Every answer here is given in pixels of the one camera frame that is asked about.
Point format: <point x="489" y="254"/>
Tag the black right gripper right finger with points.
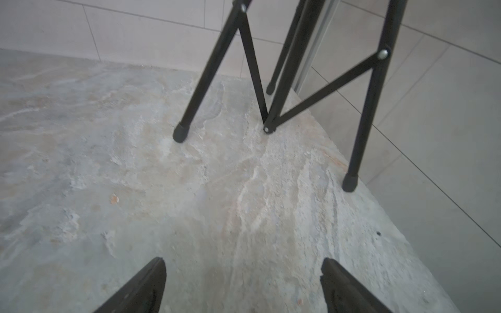
<point x="344" y="293"/>

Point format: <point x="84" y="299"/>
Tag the black perforated music stand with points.
<point x="271" y="99"/>

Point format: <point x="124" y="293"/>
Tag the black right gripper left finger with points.
<point x="142" y="293"/>

